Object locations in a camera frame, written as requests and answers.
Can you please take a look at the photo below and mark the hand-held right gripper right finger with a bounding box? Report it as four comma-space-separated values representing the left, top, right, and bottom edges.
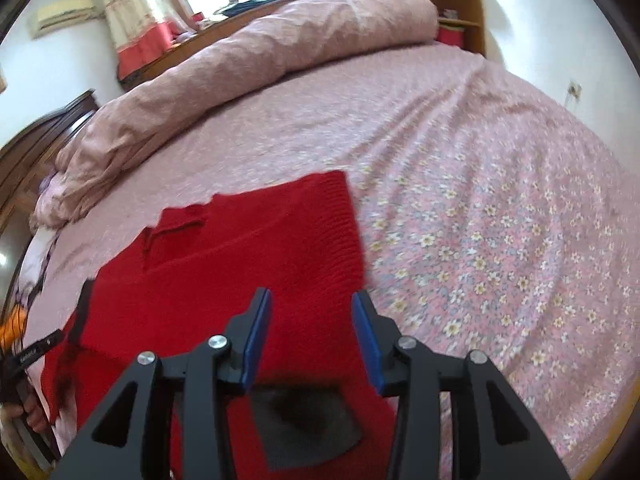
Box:
351, 290, 571, 480

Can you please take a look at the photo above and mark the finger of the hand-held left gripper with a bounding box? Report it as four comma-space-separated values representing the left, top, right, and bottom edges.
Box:
67, 279, 96, 348

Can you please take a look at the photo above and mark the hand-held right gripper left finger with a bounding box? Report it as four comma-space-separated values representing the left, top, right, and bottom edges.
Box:
50, 287, 273, 480

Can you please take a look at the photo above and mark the red knit sweater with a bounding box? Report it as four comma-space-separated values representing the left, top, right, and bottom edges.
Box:
40, 170, 401, 480

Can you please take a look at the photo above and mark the dark blue clothes pile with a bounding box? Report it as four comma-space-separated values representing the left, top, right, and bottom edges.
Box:
212, 0, 281, 18

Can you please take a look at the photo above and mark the person's left hand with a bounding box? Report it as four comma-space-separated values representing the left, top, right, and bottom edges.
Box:
19, 392, 51, 433

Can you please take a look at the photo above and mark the pale purple pillow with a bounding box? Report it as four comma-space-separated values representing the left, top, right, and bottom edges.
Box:
35, 170, 63, 206

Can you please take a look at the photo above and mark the dark wooden dresser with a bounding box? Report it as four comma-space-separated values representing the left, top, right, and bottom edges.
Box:
0, 89, 101, 311

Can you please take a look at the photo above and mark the pink floral bed sheet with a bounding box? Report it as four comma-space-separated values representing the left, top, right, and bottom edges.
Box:
20, 40, 638, 478

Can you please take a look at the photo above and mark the rolled pink floral quilt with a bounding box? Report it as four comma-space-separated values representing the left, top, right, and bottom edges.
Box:
30, 0, 441, 233

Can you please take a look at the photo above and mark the cream and red curtain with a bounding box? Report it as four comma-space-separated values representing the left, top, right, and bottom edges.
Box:
95, 0, 196, 81

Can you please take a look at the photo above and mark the red box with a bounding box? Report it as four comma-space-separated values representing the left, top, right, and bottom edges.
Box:
435, 25, 466, 48

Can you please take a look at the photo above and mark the wooden headboard shelf unit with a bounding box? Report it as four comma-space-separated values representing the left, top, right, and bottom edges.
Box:
117, 0, 488, 93

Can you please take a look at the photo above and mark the white wall air conditioner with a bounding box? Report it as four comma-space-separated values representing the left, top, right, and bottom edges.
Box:
27, 0, 101, 41

